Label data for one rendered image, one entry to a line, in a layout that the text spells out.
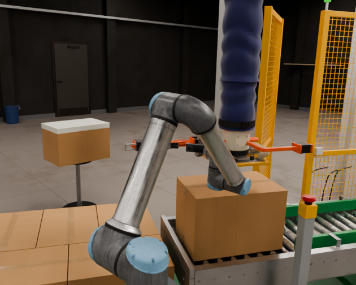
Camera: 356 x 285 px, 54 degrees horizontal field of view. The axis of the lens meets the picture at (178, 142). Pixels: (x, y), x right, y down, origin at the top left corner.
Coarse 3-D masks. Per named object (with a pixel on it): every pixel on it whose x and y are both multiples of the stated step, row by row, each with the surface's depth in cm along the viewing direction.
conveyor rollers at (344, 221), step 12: (324, 216) 278; (336, 216) 278; (348, 216) 278; (288, 228) 253; (324, 228) 254; (336, 228) 255; (348, 228) 256; (180, 240) 234; (288, 240) 236; (264, 252) 227; (192, 264) 206
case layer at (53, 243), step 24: (0, 216) 263; (24, 216) 264; (48, 216) 265; (72, 216) 266; (96, 216) 267; (144, 216) 269; (0, 240) 229; (24, 240) 229; (48, 240) 230; (72, 240) 231; (0, 264) 203; (24, 264) 203; (48, 264) 204; (72, 264) 204; (96, 264) 205; (168, 264) 206
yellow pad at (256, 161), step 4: (252, 156) 214; (236, 160) 214; (240, 160) 214; (244, 160) 214; (248, 160) 215; (252, 160) 215; (256, 160) 215; (260, 160) 215; (264, 160) 215; (240, 164) 209; (244, 164) 209; (248, 164) 210; (252, 164) 211; (256, 164) 212; (260, 164) 212; (264, 164) 213; (268, 164) 214
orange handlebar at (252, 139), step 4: (176, 140) 210; (180, 140) 210; (184, 140) 210; (188, 140) 213; (224, 140) 215; (252, 140) 220; (256, 140) 221; (180, 144) 207; (184, 144) 208; (248, 144) 211; (252, 144) 207; (256, 144) 206; (256, 148) 202; (260, 148) 198; (264, 148) 197; (268, 148) 197; (272, 148) 198; (276, 148) 198; (280, 148) 199; (284, 148) 200; (288, 148) 201; (292, 148) 202; (296, 148) 202
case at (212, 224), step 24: (192, 192) 209; (216, 192) 210; (264, 192) 212; (192, 216) 207; (216, 216) 206; (240, 216) 211; (264, 216) 216; (192, 240) 209; (216, 240) 210; (240, 240) 215; (264, 240) 220
